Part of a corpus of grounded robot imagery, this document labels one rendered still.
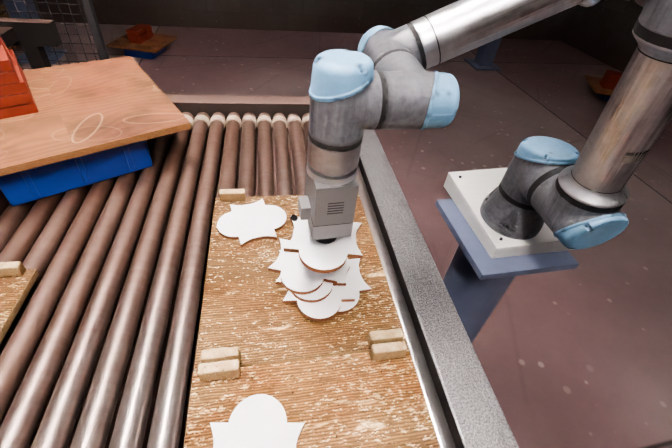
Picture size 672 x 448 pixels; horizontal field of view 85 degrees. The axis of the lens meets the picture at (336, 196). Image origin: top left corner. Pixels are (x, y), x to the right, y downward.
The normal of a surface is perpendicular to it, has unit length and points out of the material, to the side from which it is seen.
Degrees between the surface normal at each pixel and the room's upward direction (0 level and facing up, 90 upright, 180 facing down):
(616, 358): 0
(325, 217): 90
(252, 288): 0
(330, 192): 90
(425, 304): 0
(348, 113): 90
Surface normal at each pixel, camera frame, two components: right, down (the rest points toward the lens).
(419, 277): 0.09, -0.76
